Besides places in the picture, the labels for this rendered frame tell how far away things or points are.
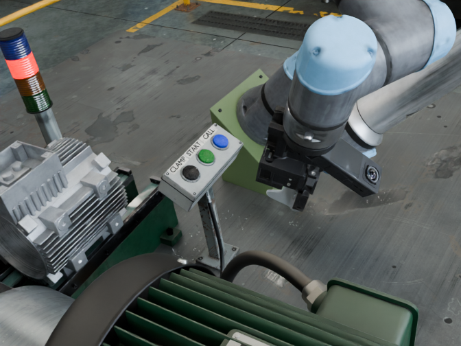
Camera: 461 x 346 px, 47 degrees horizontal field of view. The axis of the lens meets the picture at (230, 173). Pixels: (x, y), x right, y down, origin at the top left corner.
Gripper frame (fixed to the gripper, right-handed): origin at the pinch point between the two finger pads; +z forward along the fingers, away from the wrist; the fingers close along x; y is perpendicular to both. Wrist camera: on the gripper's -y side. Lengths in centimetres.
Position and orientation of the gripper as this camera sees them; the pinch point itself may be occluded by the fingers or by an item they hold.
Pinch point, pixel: (300, 203)
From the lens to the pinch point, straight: 83.3
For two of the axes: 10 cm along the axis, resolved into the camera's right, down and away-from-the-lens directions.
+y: -9.4, -3.1, 1.1
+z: -0.6, 5.0, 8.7
